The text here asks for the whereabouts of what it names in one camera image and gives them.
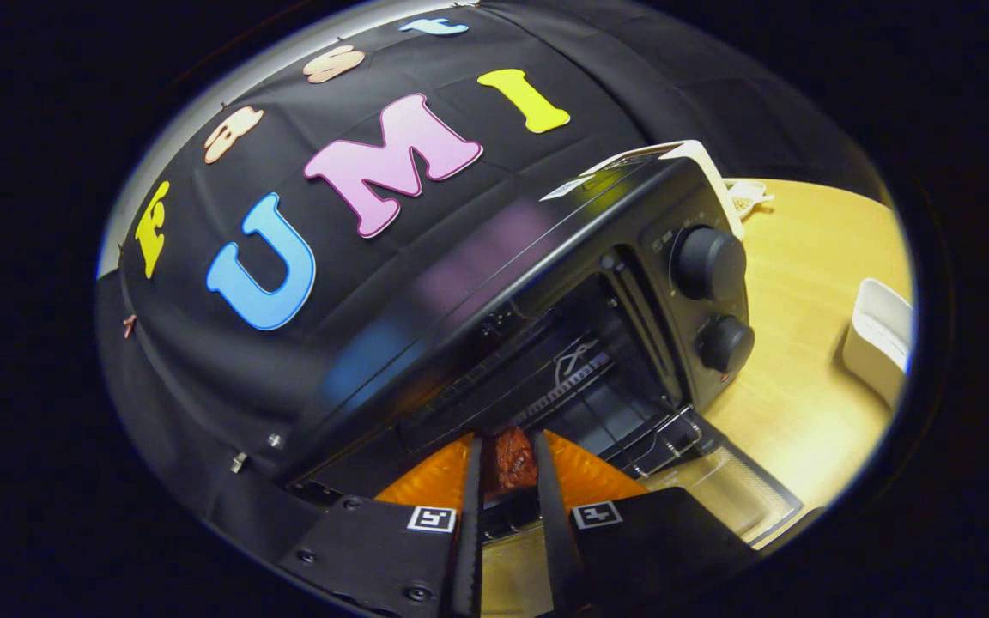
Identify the white pop-up toaster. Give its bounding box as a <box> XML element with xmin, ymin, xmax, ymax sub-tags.
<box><xmin>580</xmin><ymin>140</ymin><xmax>746</xmax><ymax>239</ymax></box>

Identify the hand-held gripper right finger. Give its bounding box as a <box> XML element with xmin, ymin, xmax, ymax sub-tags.
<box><xmin>531</xmin><ymin>429</ymin><xmax>761</xmax><ymax>618</ymax></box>

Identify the black toaster oven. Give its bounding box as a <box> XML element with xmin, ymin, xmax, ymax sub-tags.
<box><xmin>284</xmin><ymin>154</ymin><xmax>804</xmax><ymax>550</ymax></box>

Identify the white dish with green beans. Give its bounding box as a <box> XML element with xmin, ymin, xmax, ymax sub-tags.
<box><xmin>722</xmin><ymin>179</ymin><xmax>776</xmax><ymax>220</ymax></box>

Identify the white rectangular container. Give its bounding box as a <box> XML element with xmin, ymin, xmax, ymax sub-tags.
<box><xmin>842</xmin><ymin>277</ymin><xmax>914</xmax><ymax>411</ymax></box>

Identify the brown meat piece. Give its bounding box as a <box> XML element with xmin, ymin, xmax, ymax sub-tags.
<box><xmin>482</xmin><ymin>427</ymin><xmax>538</xmax><ymax>501</ymax></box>

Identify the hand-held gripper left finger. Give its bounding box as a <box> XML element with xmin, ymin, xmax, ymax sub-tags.
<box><xmin>278</xmin><ymin>433</ymin><xmax>484</xmax><ymax>618</ymax></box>

